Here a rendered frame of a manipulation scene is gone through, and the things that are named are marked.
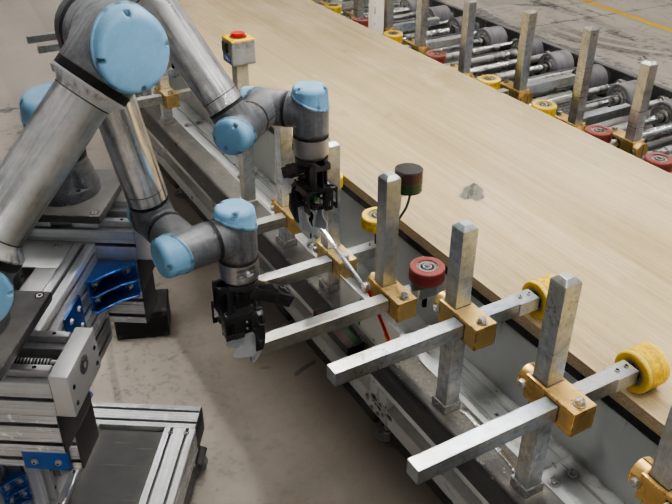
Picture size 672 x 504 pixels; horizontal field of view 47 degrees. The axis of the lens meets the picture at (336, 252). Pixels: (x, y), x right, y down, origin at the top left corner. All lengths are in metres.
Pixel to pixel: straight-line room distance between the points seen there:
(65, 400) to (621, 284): 1.15
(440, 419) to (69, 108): 0.96
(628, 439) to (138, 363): 1.86
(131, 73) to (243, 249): 0.42
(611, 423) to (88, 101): 1.11
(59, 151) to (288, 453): 1.59
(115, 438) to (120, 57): 1.45
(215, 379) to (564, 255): 1.43
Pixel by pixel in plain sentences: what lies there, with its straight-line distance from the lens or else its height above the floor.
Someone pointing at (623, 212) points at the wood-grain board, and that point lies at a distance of 2.07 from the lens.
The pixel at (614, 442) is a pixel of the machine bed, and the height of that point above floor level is 0.73.
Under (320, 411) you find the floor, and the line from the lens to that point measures 2.67.
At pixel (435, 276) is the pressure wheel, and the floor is 0.90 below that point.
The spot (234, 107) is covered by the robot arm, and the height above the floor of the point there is 1.30.
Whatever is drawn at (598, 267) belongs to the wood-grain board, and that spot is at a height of 0.90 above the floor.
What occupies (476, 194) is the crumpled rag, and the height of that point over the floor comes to 0.91.
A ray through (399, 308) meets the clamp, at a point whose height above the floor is 0.86.
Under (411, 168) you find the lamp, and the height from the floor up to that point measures 1.14.
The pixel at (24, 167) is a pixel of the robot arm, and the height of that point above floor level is 1.37.
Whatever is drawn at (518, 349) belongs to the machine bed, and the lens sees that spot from 1.76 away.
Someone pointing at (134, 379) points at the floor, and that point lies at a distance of 2.87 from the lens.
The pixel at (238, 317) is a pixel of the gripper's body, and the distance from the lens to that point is 1.48.
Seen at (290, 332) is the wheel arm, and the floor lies 0.86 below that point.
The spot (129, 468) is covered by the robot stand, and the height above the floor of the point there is 0.21.
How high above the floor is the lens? 1.85
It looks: 32 degrees down
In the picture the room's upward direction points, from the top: straight up
